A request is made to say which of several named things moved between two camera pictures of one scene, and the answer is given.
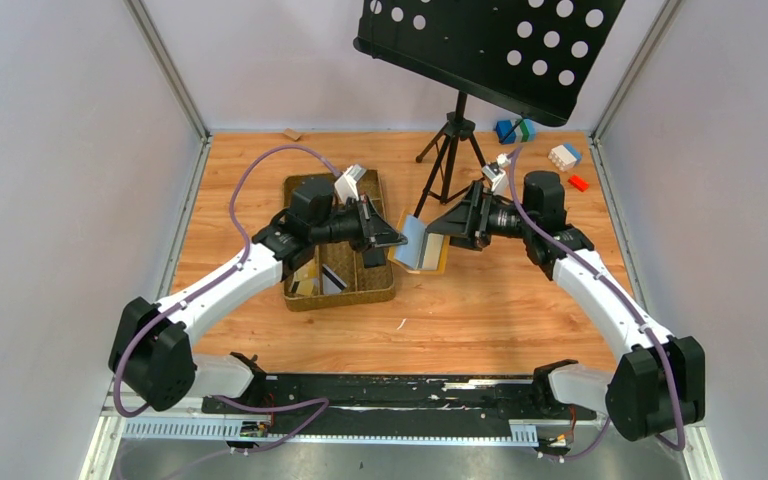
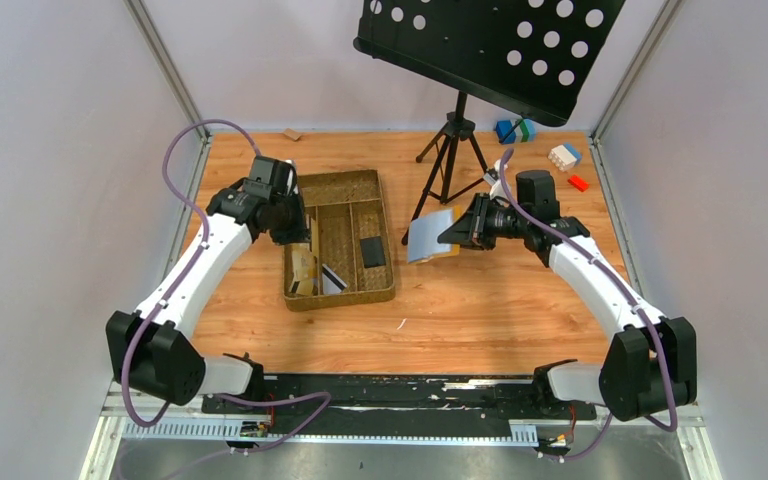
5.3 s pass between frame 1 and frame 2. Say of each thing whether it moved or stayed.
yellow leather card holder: moved
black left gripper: moved
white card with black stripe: stayed
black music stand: stayed
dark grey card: stayed
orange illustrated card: stayed
